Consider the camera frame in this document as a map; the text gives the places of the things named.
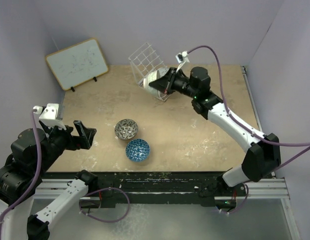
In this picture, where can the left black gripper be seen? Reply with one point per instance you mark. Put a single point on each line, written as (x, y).
(85, 134)

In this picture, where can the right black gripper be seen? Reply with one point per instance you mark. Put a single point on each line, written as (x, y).
(166, 84)

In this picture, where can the green and white bowl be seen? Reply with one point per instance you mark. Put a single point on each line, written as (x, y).
(151, 77)

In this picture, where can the red patterned bowl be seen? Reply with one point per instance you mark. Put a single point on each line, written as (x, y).
(161, 72)

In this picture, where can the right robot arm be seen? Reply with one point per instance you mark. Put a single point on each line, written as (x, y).
(261, 158)

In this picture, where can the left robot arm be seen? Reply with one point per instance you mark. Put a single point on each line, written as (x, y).
(33, 153)

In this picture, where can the grey patterned bowl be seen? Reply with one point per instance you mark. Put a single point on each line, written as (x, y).
(126, 129)

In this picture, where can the dark blue triangle-pattern bowl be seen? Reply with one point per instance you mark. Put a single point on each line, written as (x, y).
(137, 150)

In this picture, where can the white wire dish rack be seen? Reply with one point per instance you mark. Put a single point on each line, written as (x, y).
(143, 61)

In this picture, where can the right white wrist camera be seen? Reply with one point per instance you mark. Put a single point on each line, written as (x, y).
(182, 59)

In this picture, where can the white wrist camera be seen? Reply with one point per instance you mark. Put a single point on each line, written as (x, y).
(182, 59)
(51, 115)

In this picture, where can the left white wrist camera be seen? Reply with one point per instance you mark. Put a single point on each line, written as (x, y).
(51, 115)

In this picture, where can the small whiteboard with wooden frame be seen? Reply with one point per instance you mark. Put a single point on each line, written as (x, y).
(77, 64)

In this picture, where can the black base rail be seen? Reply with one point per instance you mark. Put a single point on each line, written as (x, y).
(202, 188)

